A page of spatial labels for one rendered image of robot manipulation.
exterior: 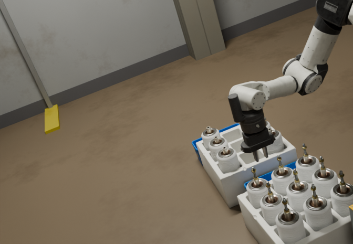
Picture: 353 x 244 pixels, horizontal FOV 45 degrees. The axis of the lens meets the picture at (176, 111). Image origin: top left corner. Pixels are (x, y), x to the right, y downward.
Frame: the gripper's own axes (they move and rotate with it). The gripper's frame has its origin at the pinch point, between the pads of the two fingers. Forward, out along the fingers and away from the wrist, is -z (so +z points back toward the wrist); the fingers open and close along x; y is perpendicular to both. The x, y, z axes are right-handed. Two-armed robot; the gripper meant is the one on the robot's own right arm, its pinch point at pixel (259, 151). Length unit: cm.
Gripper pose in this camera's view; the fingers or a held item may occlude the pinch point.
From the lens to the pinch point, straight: 158.0
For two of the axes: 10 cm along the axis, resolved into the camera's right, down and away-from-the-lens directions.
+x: -9.2, 3.7, -1.2
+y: 2.6, 3.7, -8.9
